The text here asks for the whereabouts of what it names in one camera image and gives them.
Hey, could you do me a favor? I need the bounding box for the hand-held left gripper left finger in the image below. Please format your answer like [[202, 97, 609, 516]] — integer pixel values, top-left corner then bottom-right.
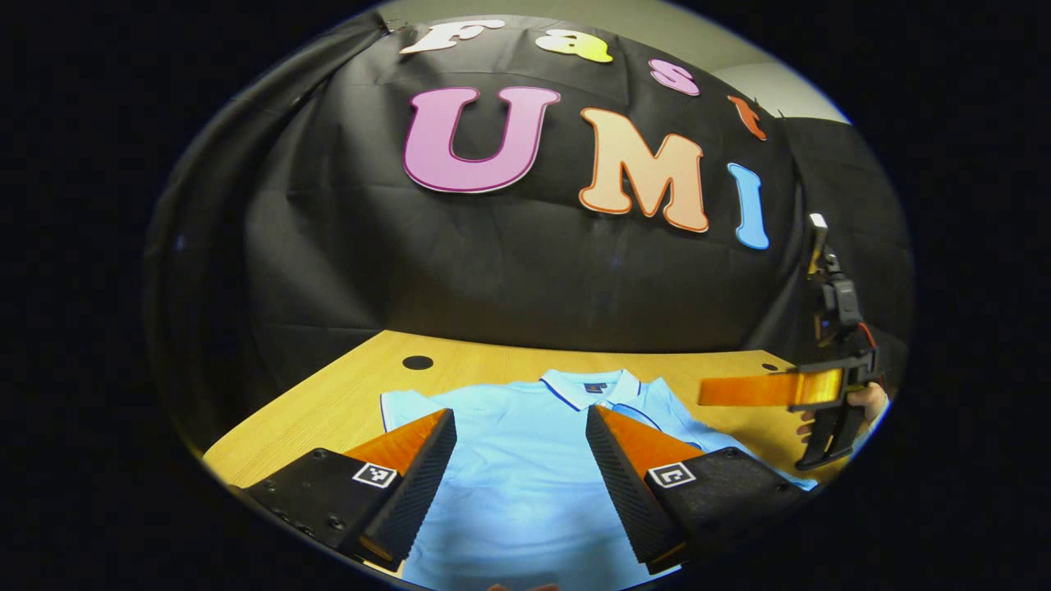
[[246, 408, 457, 573]]

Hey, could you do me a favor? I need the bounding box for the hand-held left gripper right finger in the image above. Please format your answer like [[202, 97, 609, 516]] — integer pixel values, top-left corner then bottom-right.
[[585, 405, 810, 575]]

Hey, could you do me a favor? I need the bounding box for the light blue T-shirt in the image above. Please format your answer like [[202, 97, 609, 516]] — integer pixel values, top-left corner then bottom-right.
[[379, 369, 818, 591]]

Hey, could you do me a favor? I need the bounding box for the black backdrop cloth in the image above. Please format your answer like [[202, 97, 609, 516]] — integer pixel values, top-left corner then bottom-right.
[[144, 12, 916, 452]]

